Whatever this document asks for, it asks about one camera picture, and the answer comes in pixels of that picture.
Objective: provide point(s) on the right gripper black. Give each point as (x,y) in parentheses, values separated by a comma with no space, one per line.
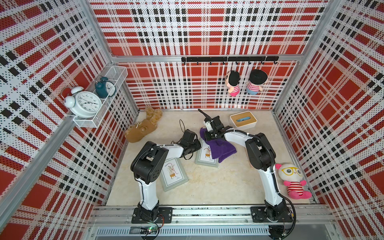
(208,138)

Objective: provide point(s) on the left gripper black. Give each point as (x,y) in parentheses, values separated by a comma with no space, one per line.
(198,146)

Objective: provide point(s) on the green picture frame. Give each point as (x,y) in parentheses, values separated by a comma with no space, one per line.
(173,174)
(204,156)

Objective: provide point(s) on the purple cloth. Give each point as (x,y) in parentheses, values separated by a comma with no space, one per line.
(220,148)

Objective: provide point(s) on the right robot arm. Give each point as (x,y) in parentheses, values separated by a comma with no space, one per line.
(261,156)

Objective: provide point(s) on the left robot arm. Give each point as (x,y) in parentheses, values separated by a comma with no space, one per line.
(148,164)

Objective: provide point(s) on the white tissue box wooden lid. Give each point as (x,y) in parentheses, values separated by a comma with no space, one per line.
(243,121)

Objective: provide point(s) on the doll with pink clothes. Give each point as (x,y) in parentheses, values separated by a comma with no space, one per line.
(232,83)

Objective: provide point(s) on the brown plush toy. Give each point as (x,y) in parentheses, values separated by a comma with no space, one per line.
(138,131)

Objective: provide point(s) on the doll with blue clothes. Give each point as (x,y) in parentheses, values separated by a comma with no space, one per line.
(256,80)

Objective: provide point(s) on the white pink plush toy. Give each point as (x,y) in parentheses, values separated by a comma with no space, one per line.
(293,179)

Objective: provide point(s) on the green circuit board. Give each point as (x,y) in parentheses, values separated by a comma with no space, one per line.
(148,230)

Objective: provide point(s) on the teal alarm clock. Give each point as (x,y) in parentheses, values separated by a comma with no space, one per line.
(105,88)

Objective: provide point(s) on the white alarm clock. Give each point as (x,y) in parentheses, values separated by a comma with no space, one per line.
(82,103)

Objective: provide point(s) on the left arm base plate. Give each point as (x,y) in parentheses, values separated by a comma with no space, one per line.
(158,215)

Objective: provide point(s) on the black hook rail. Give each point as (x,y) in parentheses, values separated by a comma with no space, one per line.
(229,59)

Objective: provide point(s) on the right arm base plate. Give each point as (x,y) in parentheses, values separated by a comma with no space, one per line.
(271,215)

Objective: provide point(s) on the white wire shelf basket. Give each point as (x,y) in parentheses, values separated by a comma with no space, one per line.
(119,102)

